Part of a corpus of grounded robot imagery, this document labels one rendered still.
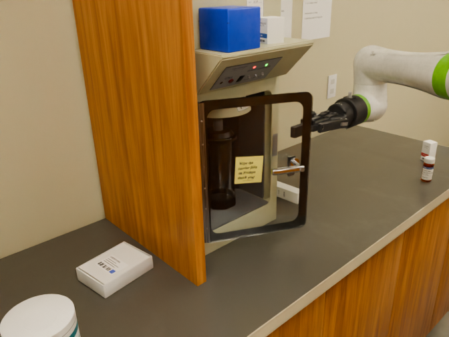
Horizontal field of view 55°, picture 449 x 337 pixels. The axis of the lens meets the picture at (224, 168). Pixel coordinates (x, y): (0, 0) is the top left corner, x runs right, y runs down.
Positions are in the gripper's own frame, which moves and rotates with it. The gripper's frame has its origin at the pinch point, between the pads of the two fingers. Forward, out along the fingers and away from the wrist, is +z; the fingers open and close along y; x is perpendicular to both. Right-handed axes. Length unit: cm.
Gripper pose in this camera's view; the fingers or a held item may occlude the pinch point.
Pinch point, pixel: (300, 129)
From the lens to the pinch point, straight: 119.7
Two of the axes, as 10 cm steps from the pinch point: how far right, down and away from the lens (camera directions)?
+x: 0.3, 9.2, 3.9
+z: -7.4, 2.8, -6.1
